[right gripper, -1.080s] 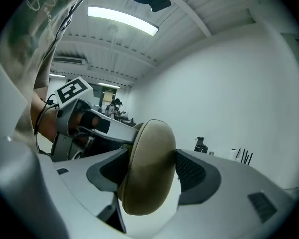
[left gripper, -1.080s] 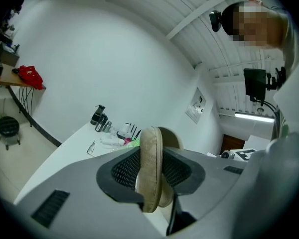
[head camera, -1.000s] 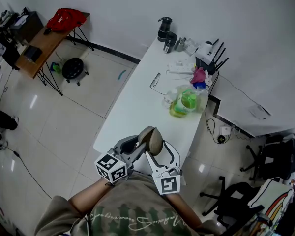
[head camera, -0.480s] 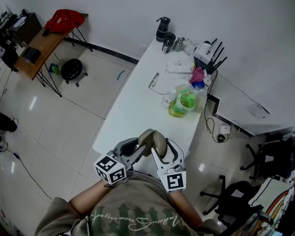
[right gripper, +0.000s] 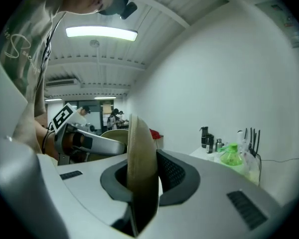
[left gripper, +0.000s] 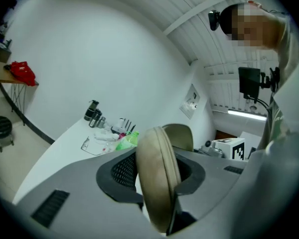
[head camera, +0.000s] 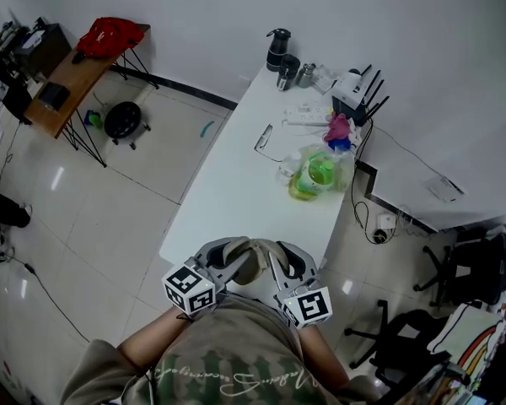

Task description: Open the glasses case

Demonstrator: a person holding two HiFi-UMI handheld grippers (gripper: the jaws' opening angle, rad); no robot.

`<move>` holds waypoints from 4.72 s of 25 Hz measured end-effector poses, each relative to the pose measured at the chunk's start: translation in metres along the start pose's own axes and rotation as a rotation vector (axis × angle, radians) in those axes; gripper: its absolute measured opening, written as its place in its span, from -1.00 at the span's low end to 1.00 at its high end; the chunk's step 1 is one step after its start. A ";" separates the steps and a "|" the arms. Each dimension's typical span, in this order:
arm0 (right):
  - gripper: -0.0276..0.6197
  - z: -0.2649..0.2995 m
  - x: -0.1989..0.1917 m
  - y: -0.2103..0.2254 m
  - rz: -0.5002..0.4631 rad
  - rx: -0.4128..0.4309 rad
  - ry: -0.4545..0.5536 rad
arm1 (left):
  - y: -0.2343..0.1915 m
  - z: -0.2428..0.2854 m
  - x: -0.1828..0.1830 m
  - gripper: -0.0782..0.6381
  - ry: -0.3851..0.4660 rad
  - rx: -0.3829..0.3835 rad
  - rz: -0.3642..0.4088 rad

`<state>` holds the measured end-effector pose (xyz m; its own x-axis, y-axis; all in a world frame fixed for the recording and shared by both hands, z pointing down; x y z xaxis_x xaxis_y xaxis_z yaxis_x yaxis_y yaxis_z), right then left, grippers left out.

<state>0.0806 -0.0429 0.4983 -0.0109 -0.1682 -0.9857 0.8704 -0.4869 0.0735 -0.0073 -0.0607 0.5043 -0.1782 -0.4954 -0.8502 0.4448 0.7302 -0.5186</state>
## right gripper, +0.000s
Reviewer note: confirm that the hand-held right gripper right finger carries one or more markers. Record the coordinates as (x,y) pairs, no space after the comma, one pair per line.
(214,183)

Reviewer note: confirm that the white cylindrical device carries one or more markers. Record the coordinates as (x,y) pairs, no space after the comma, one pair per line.
(240,136)

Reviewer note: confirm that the beige glasses case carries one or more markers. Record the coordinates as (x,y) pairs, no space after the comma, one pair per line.
(142,158)

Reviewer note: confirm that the grey electric panel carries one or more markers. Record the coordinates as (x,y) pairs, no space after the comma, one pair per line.
(286,21)

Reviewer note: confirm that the person's left hand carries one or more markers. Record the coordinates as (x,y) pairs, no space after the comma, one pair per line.
(73,144)

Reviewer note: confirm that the tall black water bottle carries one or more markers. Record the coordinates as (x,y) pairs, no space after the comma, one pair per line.
(204,137)

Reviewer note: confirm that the person's beige printed shirt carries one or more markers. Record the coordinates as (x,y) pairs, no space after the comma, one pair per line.
(22,58)

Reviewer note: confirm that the small steel bottle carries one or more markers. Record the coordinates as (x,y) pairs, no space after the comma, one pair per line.
(218,146)

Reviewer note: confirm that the white air conditioner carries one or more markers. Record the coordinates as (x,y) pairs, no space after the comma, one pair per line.
(62,82)

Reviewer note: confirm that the long ceiling light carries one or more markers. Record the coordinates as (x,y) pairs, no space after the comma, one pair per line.
(102,32)

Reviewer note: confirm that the small ceiling light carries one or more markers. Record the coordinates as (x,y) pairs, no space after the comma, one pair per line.
(104,97)
(53,99)

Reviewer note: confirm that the round smoke detector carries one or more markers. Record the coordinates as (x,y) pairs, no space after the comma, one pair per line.
(94,43)

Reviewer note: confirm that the black head-worn camera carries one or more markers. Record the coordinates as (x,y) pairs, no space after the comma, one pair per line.
(129,10)

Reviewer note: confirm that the green drink bottle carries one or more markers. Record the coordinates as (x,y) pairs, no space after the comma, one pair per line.
(233,158)

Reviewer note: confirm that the red bag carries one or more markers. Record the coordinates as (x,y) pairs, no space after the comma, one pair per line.
(155,134)

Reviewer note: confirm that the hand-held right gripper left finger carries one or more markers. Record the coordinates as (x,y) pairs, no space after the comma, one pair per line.
(89,190)

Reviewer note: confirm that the person's left forearm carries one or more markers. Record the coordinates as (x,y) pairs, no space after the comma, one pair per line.
(40,133)

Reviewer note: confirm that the black router with antennas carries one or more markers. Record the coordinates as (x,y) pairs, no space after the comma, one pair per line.
(253,143)

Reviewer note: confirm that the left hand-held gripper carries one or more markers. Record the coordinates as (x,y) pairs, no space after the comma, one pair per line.
(62,117)

